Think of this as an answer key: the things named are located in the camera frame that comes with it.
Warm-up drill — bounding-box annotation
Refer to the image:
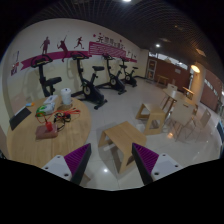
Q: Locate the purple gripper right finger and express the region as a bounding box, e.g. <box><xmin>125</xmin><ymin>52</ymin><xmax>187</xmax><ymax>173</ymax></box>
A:
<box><xmin>132</xmin><ymin>143</ymin><xmax>182</xmax><ymax>185</ymax></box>

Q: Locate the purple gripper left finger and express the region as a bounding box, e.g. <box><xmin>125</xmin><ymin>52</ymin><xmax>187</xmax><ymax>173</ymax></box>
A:
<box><xmin>42</xmin><ymin>143</ymin><xmax>92</xmax><ymax>185</ymax></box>

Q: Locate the red charger plug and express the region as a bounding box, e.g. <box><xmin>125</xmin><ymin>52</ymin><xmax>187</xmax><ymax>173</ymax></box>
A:
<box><xmin>45</xmin><ymin>122</ymin><xmax>53</xmax><ymax>132</ymax></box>

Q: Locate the near wooden stool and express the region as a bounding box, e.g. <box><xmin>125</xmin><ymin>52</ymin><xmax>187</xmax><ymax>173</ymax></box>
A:
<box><xmin>98</xmin><ymin>121</ymin><xmax>147</xmax><ymax>173</ymax></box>

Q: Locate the wooden stool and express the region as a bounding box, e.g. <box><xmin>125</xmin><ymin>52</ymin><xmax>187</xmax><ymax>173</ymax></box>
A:
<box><xmin>136</xmin><ymin>103</ymin><xmax>165</xmax><ymax>135</ymax></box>
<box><xmin>98</xmin><ymin>121</ymin><xmax>147</xmax><ymax>173</ymax></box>

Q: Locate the round wooden table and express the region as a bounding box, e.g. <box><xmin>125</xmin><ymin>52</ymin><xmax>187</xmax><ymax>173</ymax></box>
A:
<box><xmin>7</xmin><ymin>98</ymin><xmax>91</xmax><ymax>167</ymax></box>

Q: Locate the brown power strip block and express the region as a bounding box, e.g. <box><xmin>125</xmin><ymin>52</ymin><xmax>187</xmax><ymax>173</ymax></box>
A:
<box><xmin>36</xmin><ymin>124</ymin><xmax>58</xmax><ymax>139</ymax></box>

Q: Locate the far wooden stool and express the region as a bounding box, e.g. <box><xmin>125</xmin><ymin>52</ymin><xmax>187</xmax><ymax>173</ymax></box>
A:
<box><xmin>136</xmin><ymin>103</ymin><xmax>165</xmax><ymax>135</ymax></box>

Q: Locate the white chair near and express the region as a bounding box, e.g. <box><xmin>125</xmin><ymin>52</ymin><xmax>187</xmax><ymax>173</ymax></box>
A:
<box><xmin>170</xmin><ymin>100</ymin><xmax>195</xmax><ymax>139</ymax></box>

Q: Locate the white chair right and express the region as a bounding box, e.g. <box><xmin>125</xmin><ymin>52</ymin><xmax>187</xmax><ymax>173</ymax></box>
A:
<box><xmin>191</xmin><ymin>110</ymin><xmax>211</xmax><ymax>131</ymax></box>

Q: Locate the green snack bag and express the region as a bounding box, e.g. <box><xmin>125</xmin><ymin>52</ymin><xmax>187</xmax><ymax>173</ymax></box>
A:
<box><xmin>36</xmin><ymin>103</ymin><xmax>55</xmax><ymax>117</ymax></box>

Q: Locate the white tissue pack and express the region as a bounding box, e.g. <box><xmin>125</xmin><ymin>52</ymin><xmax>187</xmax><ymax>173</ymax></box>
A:
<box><xmin>43</xmin><ymin>95</ymin><xmax>58</xmax><ymax>104</ymax></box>

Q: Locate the black tablet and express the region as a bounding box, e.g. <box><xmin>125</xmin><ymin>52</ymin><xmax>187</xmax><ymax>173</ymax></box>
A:
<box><xmin>9</xmin><ymin>107</ymin><xmax>31</xmax><ymax>130</ymax></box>

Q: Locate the white paper towel roll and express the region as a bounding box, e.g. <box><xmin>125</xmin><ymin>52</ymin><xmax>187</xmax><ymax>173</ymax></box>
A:
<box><xmin>61</xmin><ymin>88</ymin><xmax>71</xmax><ymax>105</ymax></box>

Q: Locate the black exercise bike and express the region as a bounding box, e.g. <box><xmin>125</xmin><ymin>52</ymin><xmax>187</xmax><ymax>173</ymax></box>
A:
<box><xmin>102</xmin><ymin>53</ymin><xmax>126</xmax><ymax>95</ymax></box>
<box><xmin>70</xmin><ymin>52</ymin><xmax>107</xmax><ymax>110</ymax></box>
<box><xmin>30</xmin><ymin>54</ymin><xmax>62</xmax><ymax>97</ymax></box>
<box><xmin>117</xmin><ymin>57</ymin><xmax>137</xmax><ymax>87</ymax></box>

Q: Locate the orange blue marker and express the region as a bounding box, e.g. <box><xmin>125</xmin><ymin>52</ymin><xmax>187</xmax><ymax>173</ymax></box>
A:
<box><xmin>26</xmin><ymin>102</ymin><xmax>34</xmax><ymax>107</ymax></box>

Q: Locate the wooden dining table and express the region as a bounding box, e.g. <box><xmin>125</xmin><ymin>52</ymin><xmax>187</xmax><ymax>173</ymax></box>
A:
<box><xmin>163</xmin><ymin>89</ymin><xmax>195</xmax><ymax>116</ymax></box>

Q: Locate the black exercise bike far left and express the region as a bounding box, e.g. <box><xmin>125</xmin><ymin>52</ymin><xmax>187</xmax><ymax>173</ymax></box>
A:
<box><xmin>30</xmin><ymin>54</ymin><xmax>62</xmax><ymax>97</ymax></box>

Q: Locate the wooden bench background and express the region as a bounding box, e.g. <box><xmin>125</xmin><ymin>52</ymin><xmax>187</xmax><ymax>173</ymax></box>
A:
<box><xmin>157</xmin><ymin>75</ymin><xmax>168</xmax><ymax>86</ymax></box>

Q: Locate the black cable bundle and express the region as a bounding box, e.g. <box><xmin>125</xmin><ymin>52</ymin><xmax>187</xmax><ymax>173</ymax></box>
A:
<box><xmin>53</xmin><ymin>111</ymin><xmax>72</xmax><ymax>132</ymax></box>

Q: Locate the orange cable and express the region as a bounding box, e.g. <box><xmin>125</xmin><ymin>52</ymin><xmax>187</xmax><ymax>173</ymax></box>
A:
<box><xmin>35</xmin><ymin>107</ymin><xmax>82</xmax><ymax>125</ymax></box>

